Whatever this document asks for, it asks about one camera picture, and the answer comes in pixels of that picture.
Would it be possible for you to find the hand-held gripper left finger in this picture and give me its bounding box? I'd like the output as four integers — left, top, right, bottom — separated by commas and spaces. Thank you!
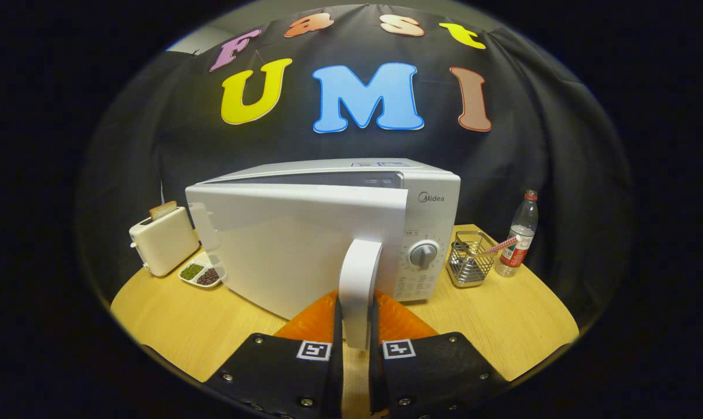
203, 291, 343, 419

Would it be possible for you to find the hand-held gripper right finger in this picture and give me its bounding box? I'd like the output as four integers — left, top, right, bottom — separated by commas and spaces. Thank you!
368, 289, 509, 419

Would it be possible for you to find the white microwave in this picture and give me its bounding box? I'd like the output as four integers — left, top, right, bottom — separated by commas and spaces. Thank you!
185, 158, 461, 351

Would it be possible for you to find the white divided dish of beans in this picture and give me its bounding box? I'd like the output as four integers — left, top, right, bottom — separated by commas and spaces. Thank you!
178, 251, 227, 289

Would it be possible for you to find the red white striped straw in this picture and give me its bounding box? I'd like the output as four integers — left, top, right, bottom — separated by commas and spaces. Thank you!
481, 235, 520, 257

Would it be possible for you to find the clear bottle with red label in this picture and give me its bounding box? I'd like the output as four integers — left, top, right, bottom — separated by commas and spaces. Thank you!
495, 190, 539, 278

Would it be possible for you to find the cream toaster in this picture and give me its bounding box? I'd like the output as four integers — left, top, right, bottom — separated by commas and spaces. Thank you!
129, 207, 201, 278

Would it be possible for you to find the toast bread slice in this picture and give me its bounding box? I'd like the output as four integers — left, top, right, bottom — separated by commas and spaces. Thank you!
149, 201, 178, 222

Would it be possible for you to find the metal wire basket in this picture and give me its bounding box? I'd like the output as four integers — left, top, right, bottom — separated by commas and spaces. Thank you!
446, 230, 499, 289

